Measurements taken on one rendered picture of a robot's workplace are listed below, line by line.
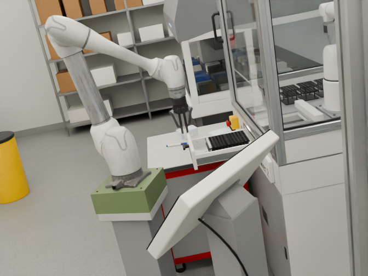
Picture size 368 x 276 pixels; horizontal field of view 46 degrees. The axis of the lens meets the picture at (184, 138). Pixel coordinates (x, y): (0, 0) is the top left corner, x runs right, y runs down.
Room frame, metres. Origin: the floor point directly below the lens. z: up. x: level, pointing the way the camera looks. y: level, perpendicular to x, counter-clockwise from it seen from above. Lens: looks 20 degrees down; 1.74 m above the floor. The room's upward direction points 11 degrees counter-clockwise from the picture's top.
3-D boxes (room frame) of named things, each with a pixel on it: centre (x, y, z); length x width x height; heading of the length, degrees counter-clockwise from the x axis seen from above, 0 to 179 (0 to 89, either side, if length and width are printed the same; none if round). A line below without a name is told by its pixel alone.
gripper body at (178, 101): (2.17, -0.01, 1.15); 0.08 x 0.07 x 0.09; 92
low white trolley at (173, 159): (2.61, -0.04, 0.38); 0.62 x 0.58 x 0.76; 1
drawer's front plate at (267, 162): (1.89, -0.36, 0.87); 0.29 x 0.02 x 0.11; 1
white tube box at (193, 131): (2.78, -0.03, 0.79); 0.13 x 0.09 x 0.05; 109
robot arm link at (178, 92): (2.17, -0.01, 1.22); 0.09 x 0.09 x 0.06
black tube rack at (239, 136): (2.20, -0.23, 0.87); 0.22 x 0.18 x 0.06; 91
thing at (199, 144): (2.20, -0.24, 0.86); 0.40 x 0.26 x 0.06; 91
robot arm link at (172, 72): (2.18, -0.01, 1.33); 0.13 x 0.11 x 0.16; 19
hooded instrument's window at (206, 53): (3.92, -0.65, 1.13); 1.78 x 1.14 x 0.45; 1
